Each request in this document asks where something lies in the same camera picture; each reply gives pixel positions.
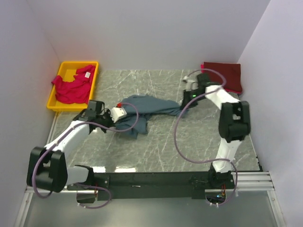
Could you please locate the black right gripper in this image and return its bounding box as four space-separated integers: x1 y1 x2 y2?
180 89 205 111

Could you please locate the blue-grey t shirt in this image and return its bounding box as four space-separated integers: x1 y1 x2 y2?
116 95 182 139

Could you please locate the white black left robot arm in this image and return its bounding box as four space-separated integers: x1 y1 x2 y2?
27 100 125 192

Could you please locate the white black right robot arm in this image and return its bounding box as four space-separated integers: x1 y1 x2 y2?
180 73 251 189

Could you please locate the crumpled red t shirt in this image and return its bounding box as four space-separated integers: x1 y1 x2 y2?
52 65 96 104

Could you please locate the folded maroon t shirt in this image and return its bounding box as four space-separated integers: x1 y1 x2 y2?
203 61 243 93

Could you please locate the yellow plastic bin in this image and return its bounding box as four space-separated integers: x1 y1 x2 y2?
46 61 99 112

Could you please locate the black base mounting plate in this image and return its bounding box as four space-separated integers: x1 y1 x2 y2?
67 171 235 201

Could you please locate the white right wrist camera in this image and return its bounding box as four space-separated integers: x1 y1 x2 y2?
182 76 198 91

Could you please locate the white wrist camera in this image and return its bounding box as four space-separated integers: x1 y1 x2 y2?
110 107 127 123
182 76 198 91

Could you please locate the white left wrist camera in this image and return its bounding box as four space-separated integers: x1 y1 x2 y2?
110 107 127 123

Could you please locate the aluminium extrusion rail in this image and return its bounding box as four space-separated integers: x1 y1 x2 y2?
15 172 285 227

